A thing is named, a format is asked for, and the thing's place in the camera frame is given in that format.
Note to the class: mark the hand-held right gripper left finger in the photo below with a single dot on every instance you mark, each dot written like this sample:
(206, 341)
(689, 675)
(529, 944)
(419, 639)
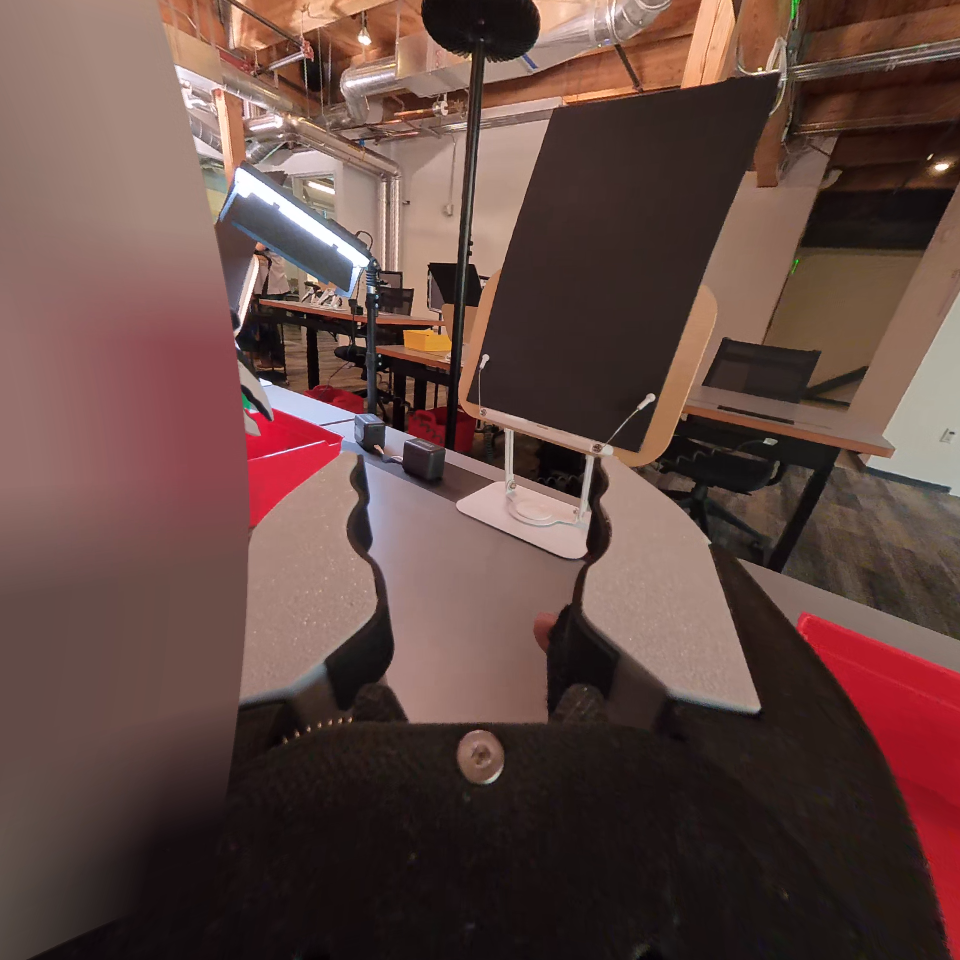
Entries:
(307, 592)

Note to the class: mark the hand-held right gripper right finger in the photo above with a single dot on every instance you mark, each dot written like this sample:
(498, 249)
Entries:
(660, 600)

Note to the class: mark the red divided bin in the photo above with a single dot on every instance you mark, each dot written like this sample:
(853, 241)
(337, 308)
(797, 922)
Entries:
(285, 465)

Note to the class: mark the red plastic bin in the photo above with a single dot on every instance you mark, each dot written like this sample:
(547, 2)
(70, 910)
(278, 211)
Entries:
(900, 712)

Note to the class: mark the person's right hand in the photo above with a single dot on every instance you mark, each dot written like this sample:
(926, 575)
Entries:
(545, 632)

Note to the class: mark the small grey box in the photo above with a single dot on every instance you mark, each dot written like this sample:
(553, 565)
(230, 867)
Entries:
(369, 431)
(424, 459)

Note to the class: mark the red storage bin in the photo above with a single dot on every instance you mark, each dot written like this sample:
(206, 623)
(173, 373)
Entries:
(334, 397)
(442, 427)

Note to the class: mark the wooden desk with black legs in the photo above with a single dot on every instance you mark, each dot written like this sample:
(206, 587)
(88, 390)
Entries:
(825, 431)

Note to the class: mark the black light stand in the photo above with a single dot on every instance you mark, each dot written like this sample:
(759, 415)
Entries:
(370, 337)

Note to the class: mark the yellow box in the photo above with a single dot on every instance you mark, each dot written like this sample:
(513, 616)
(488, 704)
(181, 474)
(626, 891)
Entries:
(427, 341)

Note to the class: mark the black board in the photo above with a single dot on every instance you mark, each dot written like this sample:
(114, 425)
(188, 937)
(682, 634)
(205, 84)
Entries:
(615, 262)

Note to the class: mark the led light panel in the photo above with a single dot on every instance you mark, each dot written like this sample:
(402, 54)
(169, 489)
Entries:
(292, 225)

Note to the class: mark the black floor lamp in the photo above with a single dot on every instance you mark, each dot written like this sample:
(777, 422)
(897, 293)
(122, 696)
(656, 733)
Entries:
(474, 225)

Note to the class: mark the silver air duct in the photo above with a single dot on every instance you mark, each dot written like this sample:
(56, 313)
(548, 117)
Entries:
(600, 22)

